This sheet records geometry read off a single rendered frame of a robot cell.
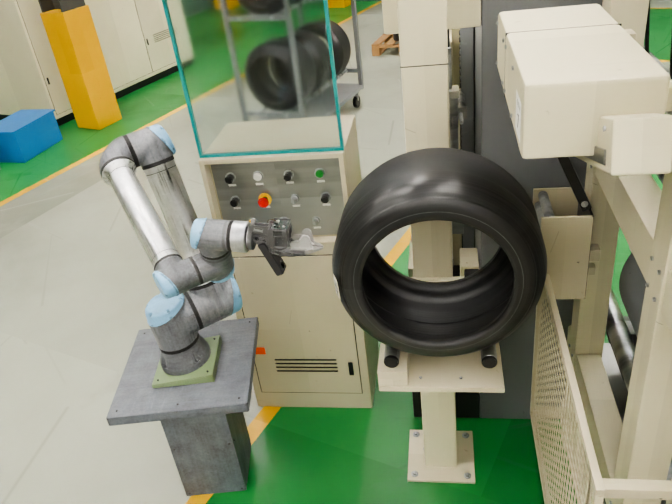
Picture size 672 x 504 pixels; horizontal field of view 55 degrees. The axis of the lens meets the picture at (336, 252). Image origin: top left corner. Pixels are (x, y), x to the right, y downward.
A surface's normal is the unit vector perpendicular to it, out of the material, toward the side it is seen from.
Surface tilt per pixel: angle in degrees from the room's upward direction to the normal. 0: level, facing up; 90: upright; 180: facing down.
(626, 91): 90
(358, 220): 59
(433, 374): 0
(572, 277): 90
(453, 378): 0
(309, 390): 90
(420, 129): 90
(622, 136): 72
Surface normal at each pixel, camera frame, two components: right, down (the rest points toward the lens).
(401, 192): -0.37, -0.24
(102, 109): 0.87, 0.16
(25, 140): 0.95, 0.05
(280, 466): -0.11, -0.85
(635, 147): -0.16, 0.24
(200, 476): 0.03, 0.52
